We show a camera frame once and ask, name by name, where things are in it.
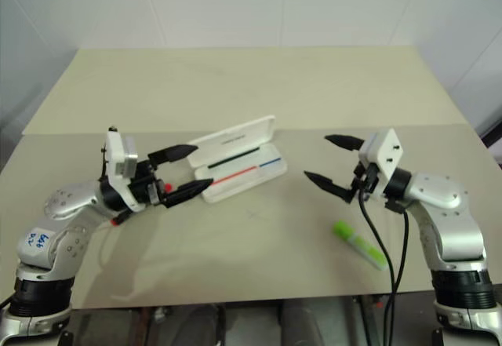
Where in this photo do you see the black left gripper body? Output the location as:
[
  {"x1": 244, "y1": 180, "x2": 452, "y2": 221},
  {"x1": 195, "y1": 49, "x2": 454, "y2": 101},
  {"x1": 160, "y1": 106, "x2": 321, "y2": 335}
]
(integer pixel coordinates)
[{"x1": 128, "y1": 156, "x2": 169, "y2": 208}]

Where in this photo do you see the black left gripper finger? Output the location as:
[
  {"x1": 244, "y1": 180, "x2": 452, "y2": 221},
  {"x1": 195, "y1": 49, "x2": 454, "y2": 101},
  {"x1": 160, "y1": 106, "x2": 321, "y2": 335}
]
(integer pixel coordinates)
[
  {"x1": 162, "y1": 180, "x2": 213, "y2": 209},
  {"x1": 147, "y1": 144, "x2": 199, "y2": 166}
]

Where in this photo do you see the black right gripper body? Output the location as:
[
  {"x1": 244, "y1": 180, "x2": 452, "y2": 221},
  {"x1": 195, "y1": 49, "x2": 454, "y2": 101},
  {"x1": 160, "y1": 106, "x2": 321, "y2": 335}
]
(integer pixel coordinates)
[{"x1": 351, "y1": 159, "x2": 384, "y2": 202}]

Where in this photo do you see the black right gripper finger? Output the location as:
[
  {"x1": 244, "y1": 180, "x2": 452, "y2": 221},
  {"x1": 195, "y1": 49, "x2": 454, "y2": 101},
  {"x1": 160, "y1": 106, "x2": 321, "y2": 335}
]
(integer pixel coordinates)
[
  {"x1": 324, "y1": 133, "x2": 368, "y2": 152},
  {"x1": 304, "y1": 171, "x2": 360, "y2": 205}
]

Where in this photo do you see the white plastic pencil case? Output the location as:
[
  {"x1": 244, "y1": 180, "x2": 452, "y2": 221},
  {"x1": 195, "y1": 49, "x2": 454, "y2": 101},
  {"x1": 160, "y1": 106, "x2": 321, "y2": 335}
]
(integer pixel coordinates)
[{"x1": 187, "y1": 115, "x2": 287, "y2": 205}]

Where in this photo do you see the green eraser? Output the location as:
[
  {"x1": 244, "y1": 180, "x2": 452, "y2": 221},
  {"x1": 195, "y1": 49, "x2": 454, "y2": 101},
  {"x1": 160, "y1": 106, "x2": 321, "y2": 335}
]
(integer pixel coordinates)
[{"x1": 332, "y1": 220, "x2": 387, "y2": 271}]

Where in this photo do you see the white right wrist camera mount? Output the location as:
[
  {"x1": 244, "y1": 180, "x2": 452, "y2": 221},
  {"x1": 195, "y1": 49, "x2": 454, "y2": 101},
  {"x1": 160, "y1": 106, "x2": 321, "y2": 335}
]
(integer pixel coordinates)
[{"x1": 359, "y1": 128, "x2": 405, "y2": 185}]

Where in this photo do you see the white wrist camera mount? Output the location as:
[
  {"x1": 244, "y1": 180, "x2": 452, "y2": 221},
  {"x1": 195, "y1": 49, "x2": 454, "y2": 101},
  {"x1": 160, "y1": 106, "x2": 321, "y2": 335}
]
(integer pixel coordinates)
[
  {"x1": 359, "y1": 128, "x2": 405, "y2": 185},
  {"x1": 104, "y1": 126, "x2": 144, "y2": 213}
]

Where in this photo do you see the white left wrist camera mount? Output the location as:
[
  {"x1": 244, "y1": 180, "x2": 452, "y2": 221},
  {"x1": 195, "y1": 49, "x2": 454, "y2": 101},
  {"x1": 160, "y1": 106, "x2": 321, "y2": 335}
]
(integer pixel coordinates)
[{"x1": 104, "y1": 126, "x2": 144, "y2": 213}]

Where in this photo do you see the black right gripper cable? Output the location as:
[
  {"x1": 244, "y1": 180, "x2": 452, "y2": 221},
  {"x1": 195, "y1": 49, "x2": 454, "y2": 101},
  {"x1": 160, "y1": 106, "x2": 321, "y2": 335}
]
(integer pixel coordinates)
[{"x1": 357, "y1": 188, "x2": 395, "y2": 346}]

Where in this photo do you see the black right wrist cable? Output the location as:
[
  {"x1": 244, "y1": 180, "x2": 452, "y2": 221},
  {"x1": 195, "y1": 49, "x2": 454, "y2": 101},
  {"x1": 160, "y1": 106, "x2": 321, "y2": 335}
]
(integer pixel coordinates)
[{"x1": 390, "y1": 208, "x2": 411, "y2": 304}]

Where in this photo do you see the black metal frame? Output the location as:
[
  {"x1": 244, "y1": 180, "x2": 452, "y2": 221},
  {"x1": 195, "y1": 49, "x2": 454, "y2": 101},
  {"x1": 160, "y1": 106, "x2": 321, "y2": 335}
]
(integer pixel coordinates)
[{"x1": 476, "y1": 98, "x2": 502, "y2": 166}]

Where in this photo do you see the black table frame bar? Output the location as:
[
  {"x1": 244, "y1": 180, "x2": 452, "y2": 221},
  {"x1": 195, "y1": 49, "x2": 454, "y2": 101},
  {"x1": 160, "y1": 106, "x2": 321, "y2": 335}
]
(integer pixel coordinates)
[{"x1": 360, "y1": 294, "x2": 387, "y2": 346}]

